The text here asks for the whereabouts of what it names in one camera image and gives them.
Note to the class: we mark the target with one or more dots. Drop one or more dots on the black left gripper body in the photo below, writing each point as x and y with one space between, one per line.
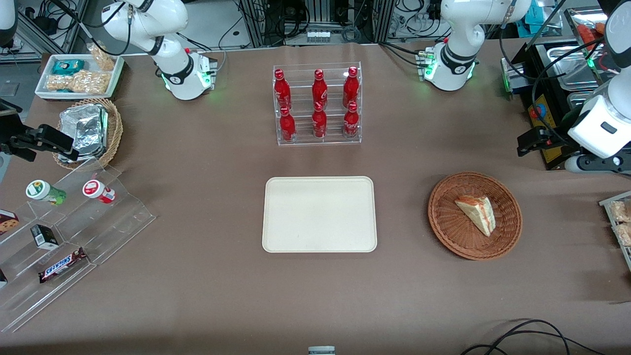
556 140

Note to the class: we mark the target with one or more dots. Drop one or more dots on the triangle sandwich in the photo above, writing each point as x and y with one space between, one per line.
477 213

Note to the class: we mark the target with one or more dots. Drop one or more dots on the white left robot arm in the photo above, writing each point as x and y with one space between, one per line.
458 29

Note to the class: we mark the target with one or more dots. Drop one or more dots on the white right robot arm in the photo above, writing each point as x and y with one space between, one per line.
148 19

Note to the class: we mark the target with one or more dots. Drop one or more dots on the light wicker basket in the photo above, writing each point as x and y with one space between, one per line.
116 129

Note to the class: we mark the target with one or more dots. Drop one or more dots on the white snack tray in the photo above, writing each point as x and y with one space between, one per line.
116 79

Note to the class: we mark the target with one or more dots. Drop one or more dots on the brown wicker basket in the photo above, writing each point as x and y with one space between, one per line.
453 236

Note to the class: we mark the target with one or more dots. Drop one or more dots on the cream rectangular tray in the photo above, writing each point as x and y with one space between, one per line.
319 215

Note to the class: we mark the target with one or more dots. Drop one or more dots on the silver foil packages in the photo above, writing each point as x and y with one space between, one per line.
84 130

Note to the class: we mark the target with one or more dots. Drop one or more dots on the green yogurt cup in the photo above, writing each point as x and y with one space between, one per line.
43 191

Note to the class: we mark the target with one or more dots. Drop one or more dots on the large peanut snack bag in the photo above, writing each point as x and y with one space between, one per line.
79 82

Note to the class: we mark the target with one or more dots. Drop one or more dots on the red yogurt cup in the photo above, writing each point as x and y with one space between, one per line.
97 190

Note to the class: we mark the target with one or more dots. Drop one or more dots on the brown cookie box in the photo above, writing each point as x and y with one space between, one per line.
8 223

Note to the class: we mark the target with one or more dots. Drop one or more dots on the teal snack packet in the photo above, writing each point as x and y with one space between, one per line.
68 66

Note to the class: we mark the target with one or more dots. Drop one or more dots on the steel food pan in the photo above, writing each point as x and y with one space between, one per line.
567 64

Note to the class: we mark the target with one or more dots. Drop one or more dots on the small black box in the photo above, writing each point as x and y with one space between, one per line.
44 236

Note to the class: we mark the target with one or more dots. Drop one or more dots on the small peanut snack bag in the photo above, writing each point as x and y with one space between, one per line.
102 56

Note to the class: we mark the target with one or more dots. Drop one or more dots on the clear acrylic stepped stand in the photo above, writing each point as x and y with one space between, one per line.
113 227

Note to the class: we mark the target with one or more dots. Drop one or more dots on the snickers chocolate bar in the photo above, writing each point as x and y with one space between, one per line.
63 265

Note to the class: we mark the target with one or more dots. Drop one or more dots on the red cola bottle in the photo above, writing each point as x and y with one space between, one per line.
319 89
351 123
319 124
350 88
282 91
287 127

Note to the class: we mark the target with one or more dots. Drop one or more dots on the clear acrylic bottle rack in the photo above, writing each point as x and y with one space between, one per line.
300 143

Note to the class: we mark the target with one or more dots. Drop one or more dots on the white power strip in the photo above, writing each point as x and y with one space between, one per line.
318 35

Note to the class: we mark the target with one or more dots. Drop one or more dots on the grey device edge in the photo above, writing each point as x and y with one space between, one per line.
321 350

